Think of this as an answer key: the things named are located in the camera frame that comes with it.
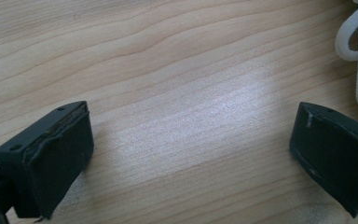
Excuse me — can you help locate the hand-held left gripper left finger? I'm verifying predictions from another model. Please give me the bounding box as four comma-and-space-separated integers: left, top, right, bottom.
0, 100, 95, 220

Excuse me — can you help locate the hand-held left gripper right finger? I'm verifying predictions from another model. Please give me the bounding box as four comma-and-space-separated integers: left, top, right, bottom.
288, 101, 358, 218

